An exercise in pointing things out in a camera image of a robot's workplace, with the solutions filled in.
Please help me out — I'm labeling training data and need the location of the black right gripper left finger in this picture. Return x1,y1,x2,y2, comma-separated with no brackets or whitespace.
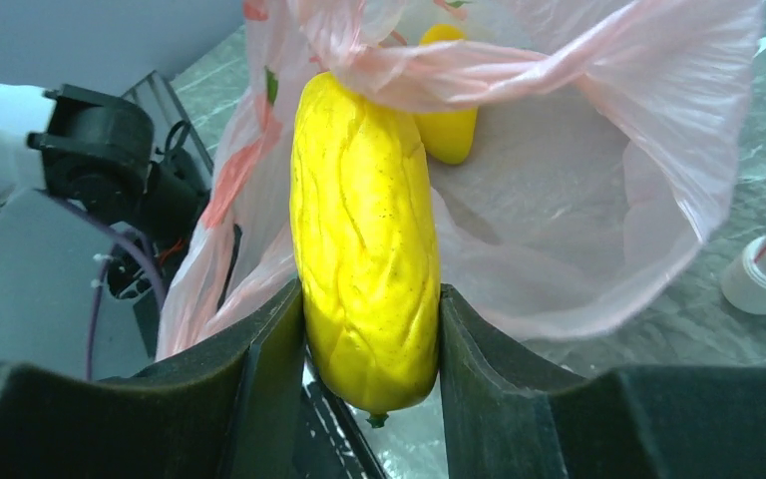
0,280,304,478

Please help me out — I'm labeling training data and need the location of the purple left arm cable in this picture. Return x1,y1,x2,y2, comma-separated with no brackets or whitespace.
49,195,170,383

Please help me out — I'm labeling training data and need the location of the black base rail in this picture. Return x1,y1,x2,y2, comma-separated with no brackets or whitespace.
293,359,388,479

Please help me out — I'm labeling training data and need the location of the pink plastic bag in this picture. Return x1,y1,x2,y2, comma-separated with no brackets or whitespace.
157,0,764,359

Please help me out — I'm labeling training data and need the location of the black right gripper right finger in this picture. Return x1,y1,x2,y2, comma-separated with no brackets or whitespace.
439,285,766,478

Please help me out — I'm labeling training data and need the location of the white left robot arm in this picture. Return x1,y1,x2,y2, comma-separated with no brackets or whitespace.
0,73,213,379

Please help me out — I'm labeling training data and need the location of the yellow wrinkled fake fruit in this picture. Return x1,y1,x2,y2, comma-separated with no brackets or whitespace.
290,73,441,428

